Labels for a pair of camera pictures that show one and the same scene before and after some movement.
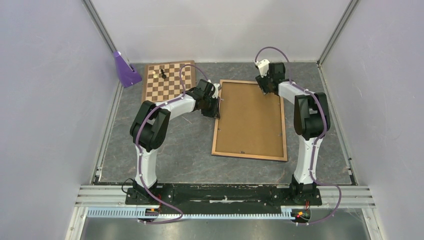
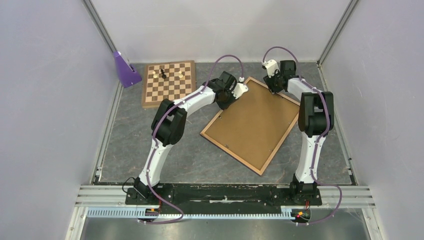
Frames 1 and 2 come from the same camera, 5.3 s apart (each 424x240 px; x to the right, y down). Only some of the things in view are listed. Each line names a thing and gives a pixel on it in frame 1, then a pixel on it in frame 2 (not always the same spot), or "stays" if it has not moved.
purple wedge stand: (127, 76) stays
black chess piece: (163, 75) stays
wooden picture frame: (284, 158) to (281, 95)
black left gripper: (215, 112) to (225, 106)
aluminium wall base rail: (96, 177) stays
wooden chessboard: (162, 81) stays
